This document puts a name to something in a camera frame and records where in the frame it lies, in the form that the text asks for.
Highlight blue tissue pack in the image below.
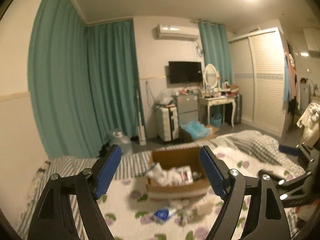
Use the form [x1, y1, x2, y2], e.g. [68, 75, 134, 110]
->
[152, 206, 178, 224]

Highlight white garment on chair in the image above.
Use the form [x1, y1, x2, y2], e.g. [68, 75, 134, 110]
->
[297, 103, 319, 147]

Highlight floral quilted blanket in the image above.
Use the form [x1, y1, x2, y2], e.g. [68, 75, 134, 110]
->
[96, 144, 306, 240]

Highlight grey checked bed sheet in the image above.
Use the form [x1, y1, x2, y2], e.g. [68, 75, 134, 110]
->
[17, 130, 291, 239]

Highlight clear water jug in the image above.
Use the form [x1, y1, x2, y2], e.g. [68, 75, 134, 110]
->
[108, 129, 133, 155]

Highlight hanging clothes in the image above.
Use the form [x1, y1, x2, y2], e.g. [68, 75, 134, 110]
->
[283, 41, 300, 116]

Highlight brown cardboard box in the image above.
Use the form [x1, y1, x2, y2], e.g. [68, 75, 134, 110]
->
[145, 146, 210, 200]

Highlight floral tissue pack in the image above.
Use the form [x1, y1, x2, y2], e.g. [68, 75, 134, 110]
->
[169, 165, 194, 186]

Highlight blue waste basket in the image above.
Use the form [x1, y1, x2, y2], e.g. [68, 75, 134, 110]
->
[210, 113, 222, 129]

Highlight white suitcase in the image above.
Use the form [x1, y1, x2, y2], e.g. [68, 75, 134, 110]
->
[155, 106, 179, 142]

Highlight white louvered wardrobe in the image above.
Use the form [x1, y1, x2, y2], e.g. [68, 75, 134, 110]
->
[229, 27, 288, 137]

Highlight teal curtain left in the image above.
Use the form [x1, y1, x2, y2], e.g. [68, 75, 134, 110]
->
[28, 0, 142, 159]

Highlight teal curtain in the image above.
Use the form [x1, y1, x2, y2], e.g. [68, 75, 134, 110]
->
[28, 0, 142, 159]
[198, 20, 233, 84]

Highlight blue plastic bags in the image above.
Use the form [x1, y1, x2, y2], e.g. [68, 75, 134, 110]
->
[181, 120, 213, 140]

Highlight cardboard box on floor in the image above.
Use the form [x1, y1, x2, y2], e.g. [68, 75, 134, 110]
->
[179, 125, 219, 142]

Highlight white dressing table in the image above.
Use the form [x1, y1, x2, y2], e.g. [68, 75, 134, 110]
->
[197, 95, 237, 127]

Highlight oval white mirror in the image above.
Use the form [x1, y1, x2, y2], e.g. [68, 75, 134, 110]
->
[203, 64, 219, 89]

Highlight silver mini fridge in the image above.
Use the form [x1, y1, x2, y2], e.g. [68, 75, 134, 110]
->
[175, 94, 199, 126]

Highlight teal curtain right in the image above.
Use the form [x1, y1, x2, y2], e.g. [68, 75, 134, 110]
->
[198, 20, 233, 84]

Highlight white air conditioner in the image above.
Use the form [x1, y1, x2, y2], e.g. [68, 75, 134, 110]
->
[157, 24, 200, 41]

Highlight black wall television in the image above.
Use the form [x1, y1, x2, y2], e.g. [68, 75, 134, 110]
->
[168, 61, 203, 84]

